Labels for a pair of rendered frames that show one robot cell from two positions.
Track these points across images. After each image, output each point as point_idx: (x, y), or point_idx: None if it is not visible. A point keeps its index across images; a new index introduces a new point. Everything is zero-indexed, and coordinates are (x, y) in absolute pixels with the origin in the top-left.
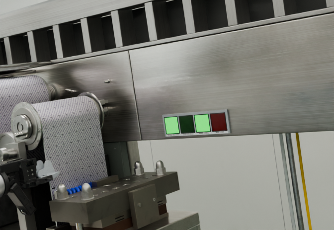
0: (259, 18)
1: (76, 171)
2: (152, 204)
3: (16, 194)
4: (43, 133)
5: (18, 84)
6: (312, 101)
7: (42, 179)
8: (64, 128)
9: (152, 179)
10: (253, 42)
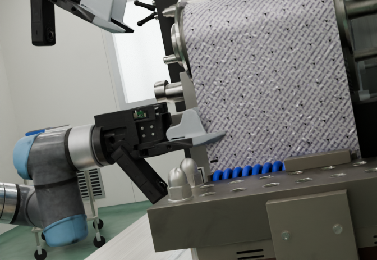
0: None
1: (270, 132)
2: (335, 240)
3: (120, 167)
4: (191, 58)
5: None
6: None
7: (161, 146)
8: (241, 47)
9: (366, 176)
10: None
